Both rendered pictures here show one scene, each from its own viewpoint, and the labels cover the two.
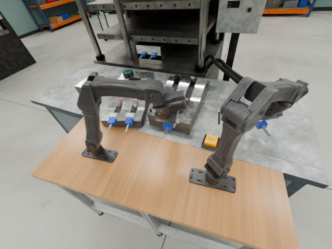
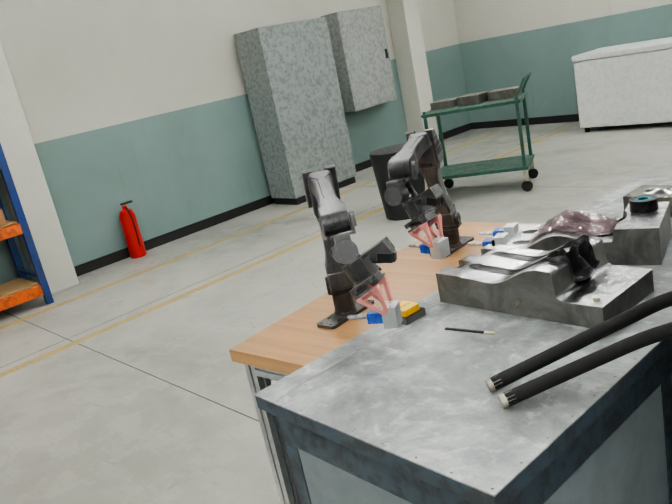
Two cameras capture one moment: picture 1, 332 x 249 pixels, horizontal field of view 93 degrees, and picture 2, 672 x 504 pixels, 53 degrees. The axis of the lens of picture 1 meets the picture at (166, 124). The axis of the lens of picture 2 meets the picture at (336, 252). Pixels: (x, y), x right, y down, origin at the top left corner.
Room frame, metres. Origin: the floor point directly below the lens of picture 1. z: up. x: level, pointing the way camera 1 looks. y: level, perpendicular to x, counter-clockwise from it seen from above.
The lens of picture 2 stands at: (1.02, -1.93, 1.54)
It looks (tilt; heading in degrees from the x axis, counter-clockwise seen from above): 16 degrees down; 112
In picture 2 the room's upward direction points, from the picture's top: 12 degrees counter-clockwise
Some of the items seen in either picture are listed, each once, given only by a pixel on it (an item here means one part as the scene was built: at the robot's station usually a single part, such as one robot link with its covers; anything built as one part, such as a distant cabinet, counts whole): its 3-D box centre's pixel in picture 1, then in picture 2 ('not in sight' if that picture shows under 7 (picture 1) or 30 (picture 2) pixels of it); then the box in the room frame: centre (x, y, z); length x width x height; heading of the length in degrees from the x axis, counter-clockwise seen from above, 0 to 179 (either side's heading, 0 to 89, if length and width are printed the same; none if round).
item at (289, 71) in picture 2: not in sight; (298, 112); (-2.13, 5.51, 0.97); 1.00 x 0.47 x 1.95; 63
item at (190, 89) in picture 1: (179, 91); (533, 254); (0.84, -0.12, 0.92); 0.35 x 0.16 x 0.09; 151
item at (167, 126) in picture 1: (167, 127); (426, 246); (0.53, -0.01, 0.93); 0.13 x 0.05 x 0.05; 156
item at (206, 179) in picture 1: (213, 176); (344, 302); (0.29, -0.17, 0.84); 0.20 x 0.07 x 0.08; 68
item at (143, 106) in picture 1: (131, 96); (577, 234); (0.95, 0.22, 0.85); 0.50 x 0.26 x 0.11; 168
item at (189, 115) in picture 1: (182, 96); (538, 273); (0.85, -0.13, 0.87); 0.50 x 0.26 x 0.14; 151
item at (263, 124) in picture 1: (261, 125); (373, 315); (0.48, -0.46, 0.91); 0.13 x 0.05 x 0.05; 2
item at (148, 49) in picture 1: (159, 45); not in sight; (1.82, -0.04, 0.87); 0.50 x 0.27 x 0.17; 151
